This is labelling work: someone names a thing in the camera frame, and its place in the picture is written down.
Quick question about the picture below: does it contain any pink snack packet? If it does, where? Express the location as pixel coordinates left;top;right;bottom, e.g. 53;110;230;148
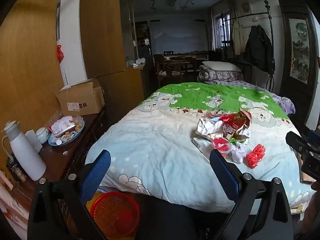
49;116;75;137

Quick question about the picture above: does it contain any white pillow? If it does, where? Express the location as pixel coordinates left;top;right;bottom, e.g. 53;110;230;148
201;60;242;72

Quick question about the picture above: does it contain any dark framed painting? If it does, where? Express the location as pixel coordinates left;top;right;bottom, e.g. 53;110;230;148
278;0;318;125

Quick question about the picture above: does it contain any black metal coat rack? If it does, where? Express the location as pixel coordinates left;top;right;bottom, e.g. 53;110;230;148
220;0;275;93

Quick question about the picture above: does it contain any wooden wardrobe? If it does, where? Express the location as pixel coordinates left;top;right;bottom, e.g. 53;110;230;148
79;0;145;100

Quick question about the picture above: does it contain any red mesh basket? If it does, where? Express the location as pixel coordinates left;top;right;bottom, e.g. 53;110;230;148
89;192;140;239

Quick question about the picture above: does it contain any wooden table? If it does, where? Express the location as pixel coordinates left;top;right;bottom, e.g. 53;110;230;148
153;51;209;83

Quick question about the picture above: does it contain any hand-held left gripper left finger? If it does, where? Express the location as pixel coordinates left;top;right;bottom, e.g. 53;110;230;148
27;149;112;240

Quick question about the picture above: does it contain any white tissue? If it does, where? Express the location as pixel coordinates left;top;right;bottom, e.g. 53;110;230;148
229;144;247;163

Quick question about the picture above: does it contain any black jacket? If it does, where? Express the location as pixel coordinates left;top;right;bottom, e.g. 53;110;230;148
243;25;275;74

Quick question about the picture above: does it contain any beige coat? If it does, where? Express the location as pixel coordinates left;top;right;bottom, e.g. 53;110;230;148
231;20;247;55

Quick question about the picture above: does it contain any purple bed sheet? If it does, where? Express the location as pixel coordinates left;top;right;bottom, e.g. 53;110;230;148
229;79;297;115

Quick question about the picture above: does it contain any printed cartoon quilt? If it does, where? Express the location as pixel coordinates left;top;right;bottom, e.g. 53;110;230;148
85;82;317;214

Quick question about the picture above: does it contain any red snack bag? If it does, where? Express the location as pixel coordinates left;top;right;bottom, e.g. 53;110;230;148
219;108;252;140

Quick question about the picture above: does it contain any dark jar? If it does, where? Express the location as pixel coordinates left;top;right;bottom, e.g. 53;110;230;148
6;159;27;182

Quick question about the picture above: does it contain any red foam fruit net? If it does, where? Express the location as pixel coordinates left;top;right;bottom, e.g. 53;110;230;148
246;144;265;169

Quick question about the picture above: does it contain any pink curtain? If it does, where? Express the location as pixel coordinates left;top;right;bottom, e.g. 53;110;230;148
0;169;29;233

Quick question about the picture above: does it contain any white thermos jug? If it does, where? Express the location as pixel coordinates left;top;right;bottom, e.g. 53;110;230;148
2;120;47;181

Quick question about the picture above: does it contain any cardboard box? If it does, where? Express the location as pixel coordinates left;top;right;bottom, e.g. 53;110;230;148
55;78;105;117

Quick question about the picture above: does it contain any red plastic cup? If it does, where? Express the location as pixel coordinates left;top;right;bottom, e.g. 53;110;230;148
212;137;232;153

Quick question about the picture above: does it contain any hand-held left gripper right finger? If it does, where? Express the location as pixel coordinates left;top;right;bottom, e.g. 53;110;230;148
209;149;294;240

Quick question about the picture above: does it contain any window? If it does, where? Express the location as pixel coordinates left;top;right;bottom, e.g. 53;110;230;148
212;9;230;50

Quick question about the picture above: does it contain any white box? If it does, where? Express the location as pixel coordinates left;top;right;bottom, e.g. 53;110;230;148
192;136;227;158

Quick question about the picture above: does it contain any dark wooden sideboard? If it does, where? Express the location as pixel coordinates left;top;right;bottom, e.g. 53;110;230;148
10;107;108;230

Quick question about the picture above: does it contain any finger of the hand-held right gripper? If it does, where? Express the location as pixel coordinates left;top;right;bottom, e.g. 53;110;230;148
286;130;320;156

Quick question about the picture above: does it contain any ceramic lidded cup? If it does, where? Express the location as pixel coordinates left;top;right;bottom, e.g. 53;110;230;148
36;127;50;145

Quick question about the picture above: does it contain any blue plate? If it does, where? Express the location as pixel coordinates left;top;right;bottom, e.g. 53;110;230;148
48;119;85;147

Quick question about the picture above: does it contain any white paper bag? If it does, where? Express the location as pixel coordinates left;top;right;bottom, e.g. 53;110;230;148
196;117;224;137

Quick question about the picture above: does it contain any white cloth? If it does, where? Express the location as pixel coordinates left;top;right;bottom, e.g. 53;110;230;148
127;58;147;68

